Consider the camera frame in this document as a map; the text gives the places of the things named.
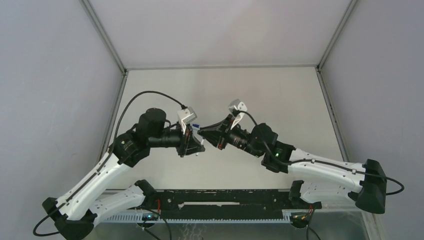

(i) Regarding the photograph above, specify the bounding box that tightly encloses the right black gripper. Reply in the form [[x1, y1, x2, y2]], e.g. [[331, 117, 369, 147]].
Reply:
[[197, 116, 261, 160]]

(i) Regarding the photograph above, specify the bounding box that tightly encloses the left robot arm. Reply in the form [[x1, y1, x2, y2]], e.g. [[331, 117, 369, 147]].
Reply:
[[42, 107, 205, 240]]

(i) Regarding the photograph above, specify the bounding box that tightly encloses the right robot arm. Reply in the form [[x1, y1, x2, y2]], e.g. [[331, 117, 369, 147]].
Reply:
[[198, 114, 388, 214]]

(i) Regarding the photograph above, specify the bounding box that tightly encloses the right black camera cable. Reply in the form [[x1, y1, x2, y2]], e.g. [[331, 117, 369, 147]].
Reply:
[[233, 110, 406, 196]]

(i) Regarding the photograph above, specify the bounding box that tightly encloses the black camera cable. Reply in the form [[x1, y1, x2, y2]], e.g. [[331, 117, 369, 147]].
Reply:
[[32, 90, 188, 238], [233, 110, 406, 196]]

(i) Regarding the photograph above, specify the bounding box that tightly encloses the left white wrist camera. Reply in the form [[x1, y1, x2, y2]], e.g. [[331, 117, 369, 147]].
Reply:
[[177, 106, 198, 134]]

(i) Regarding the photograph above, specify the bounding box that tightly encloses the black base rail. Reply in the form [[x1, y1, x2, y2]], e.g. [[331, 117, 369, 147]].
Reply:
[[142, 189, 313, 221]]

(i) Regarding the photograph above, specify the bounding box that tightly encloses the left black camera cable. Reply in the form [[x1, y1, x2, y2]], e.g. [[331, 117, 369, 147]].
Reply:
[[32, 90, 188, 238]]

